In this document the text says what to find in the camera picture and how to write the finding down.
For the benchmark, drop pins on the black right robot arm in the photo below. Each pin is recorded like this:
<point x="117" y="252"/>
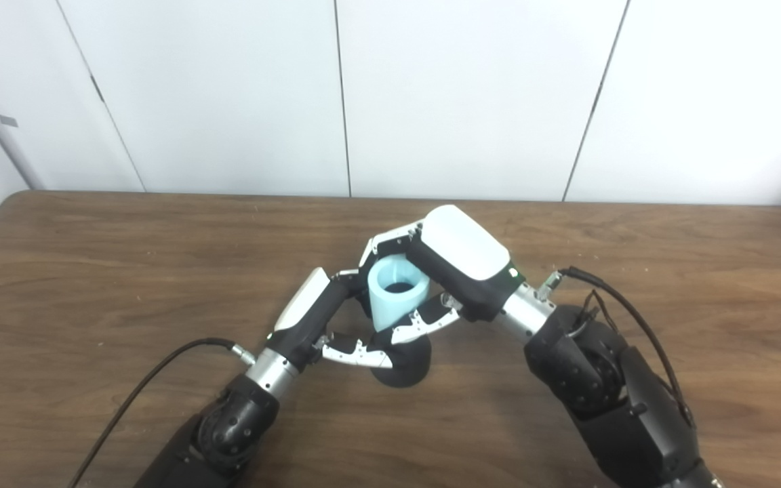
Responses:
<point x="607" y="407"/>

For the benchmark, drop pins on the small grey wall label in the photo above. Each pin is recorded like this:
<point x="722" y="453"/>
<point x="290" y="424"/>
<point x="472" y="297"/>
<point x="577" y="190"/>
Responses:
<point x="8" y="121"/>

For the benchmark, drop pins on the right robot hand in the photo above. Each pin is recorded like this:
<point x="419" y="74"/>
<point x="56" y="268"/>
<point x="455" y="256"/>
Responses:
<point x="465" y="257"/>

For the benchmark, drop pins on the black peg stand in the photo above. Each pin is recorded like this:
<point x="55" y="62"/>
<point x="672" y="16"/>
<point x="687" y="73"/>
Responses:
<point x="407" y="369"/>

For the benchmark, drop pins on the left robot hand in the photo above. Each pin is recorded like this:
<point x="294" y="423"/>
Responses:
<point x="309" y="318"/>

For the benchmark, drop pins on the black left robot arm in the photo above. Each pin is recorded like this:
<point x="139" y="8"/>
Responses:
<point x="228" y="427"/>

